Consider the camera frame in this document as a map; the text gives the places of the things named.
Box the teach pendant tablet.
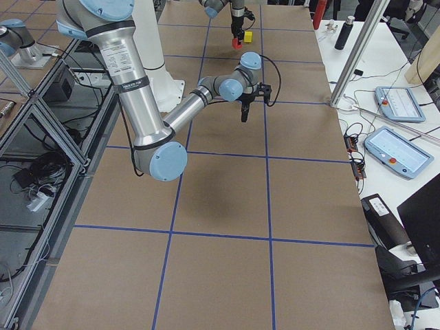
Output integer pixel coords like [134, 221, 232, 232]
[364, 126, 435, 179]
[375, 87, 426, 123]

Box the black computer monitor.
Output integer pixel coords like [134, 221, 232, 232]
[397, 175, 439, 267]

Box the aluminium frame post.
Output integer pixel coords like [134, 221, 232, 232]
[329, 0, 390, 108]

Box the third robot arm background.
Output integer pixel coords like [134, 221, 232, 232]
[1, 19, 57, 69]

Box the black water bottle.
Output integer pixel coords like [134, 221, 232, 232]
[334, 15, 355, 50]

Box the black label printer box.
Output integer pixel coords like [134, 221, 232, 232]
[361, 194, 410, 250]

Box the far teach pendant tablet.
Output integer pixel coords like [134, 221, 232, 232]
[375, 87, 426, 123]

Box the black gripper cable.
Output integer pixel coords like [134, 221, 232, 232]
[257, 54, 285, 107]

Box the red wooden block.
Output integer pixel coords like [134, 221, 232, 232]
[232, 38, 243, 50]

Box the near teach pendant tablet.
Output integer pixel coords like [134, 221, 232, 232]
[364, 126, 435, 179]

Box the yellow wooden block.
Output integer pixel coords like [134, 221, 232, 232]
[243, 30, 253, 44]

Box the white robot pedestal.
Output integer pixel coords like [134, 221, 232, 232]
[132, 0, 185, 113]

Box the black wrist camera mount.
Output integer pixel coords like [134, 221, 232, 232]
[256, 83, 272, 105]
[243, 8, 255, 21]

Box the orange black electronics board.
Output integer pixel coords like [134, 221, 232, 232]
[343, 133, 366, 182]

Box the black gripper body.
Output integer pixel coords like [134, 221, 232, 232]
[231, 14, 244, 31]
[239, 92, 258, 107]

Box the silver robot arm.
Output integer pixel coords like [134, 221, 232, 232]
[199, 0, 245, 49]
[56, 1, 262, 182]

